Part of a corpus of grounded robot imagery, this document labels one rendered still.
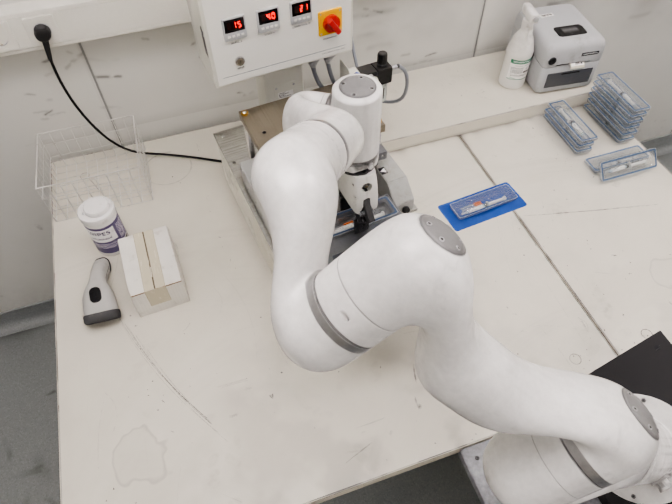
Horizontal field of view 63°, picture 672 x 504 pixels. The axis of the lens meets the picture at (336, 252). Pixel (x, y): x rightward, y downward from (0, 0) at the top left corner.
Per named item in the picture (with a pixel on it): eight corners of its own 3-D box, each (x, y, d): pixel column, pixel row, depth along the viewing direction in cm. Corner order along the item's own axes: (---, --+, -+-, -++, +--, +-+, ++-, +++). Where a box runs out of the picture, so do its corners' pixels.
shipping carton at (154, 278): (128, 259, 141) (116, 237, 134) (178, 246, 143) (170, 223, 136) (136, 318, 130) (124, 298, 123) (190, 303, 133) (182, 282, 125)
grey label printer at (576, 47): (503, 54, 187) (515, 6, 173) (557, 46, 189) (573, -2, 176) (535, 97, 172) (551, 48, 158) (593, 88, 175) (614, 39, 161)
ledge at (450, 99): (323, 101, 179) (323, 89, 176) (547, 51, 195) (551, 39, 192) (355, 160, 162) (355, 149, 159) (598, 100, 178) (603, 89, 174)
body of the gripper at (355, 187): (386, 167, 99) (383, 208, 108) (361, 133, 105) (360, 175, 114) (349, 180, 97) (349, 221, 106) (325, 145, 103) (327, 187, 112)
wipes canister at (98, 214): (96, 236, 146) (74, 197, 134) (129, 227, 147) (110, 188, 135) (98, 260, 141) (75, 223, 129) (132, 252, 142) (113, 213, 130)
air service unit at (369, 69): (342, 109, 142) (342, 58, 130) (391, 94, 145) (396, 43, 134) (351, 121, 139) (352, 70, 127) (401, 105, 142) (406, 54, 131)
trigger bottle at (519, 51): (494, 76, 179) (513, 2, 159) (518, 73, 180) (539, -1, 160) (503, 92, 174) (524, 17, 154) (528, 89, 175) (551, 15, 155)
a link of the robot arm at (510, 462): (669, 470, 81) (623, 476, 64) (560, 516, 89) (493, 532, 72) (621, 395, 87) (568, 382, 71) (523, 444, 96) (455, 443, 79)
